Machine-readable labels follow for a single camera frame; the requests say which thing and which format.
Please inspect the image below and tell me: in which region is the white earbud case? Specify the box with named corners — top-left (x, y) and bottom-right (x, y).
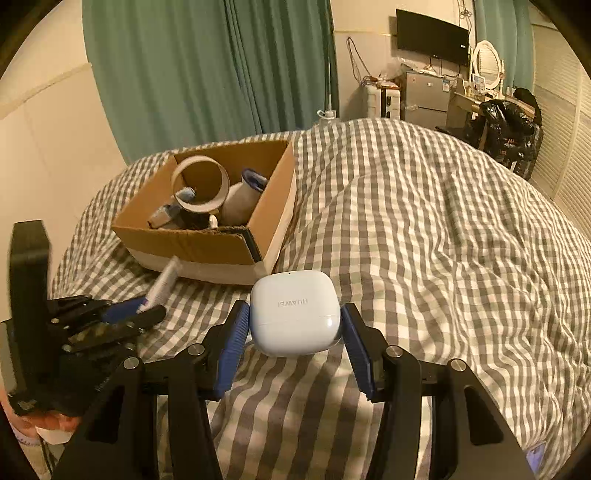
top-left (249, 271), bottom-right (341, 357)

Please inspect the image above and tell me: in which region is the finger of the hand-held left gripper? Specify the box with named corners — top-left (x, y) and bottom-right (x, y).
top-left (102, 298), bottom-right (148, 325)
top-left (69, 305), bottom-right (167, 354)

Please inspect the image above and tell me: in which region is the white tape roll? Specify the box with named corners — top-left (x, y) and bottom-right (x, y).
top-left (171, 156), bottom-right (230, 214)

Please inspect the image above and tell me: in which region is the clear plastic bag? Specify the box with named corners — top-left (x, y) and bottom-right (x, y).
top-left (379, 58), bottom-right (407, 84)

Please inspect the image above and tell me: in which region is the person's left hand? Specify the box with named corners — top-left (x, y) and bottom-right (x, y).
top-left (21, 412), bottom-right (81, 435)

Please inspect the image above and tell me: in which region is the white suitcase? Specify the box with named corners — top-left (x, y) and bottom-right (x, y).
top-left (365, 85), bottom-right (402, 120)

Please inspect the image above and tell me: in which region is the cardboard box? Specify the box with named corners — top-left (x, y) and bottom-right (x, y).
top-left (112, 140), bottom-right (298, 285)

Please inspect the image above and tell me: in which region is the black wall television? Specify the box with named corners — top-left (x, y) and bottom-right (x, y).
top-left (396, 8), bottom-right (470, 65)

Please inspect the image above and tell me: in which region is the small grey fridge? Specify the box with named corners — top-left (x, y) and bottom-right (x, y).
top-left (401, 70), bottom-right (455, 125)

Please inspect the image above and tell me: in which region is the black bag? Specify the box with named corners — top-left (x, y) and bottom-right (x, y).
top-left (512, 87), bottom-right (541, 125)

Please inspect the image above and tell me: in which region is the white louvred wardrobe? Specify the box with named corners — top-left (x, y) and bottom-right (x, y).
top-left (529, 23), bottom-right (591, 222)

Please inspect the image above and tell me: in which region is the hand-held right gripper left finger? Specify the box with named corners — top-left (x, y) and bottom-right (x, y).
top-left (51, 300), bottom-right (252, 480)

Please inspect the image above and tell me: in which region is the wooden dressing table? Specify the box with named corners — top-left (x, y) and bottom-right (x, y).
top-left (447, 90), bottom-right (490, 139)

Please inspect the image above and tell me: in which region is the white oval mirror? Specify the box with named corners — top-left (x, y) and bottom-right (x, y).
top-left (470, 40), bottom-right (505, 93)

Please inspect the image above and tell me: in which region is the white packet with round label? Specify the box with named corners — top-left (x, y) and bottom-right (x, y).
top-left (148, 203), bottom-right (183, 230)

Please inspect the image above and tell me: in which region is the narrow green curtain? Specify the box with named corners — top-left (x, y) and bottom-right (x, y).
top-left (475, 0), bottom-right (536, 90)

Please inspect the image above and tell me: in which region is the white ointment tube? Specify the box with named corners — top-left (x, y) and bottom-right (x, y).
top-left (139, 256), bottom-right (182, 315)

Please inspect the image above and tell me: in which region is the grey checked blanket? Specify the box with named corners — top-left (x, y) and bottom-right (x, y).
top-left (48, 117), bottom-right (591, 480)

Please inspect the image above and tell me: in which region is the white sock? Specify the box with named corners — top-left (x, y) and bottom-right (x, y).
top-left (221, 168), bottom-right (269, 227)

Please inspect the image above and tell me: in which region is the small blue object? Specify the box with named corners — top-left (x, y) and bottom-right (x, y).
top-left (524, 440), bottom-right (550, 476)

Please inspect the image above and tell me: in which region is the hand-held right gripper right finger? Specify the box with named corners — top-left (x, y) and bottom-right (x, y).
top-left (339, 302), bottom-right (536, 480)

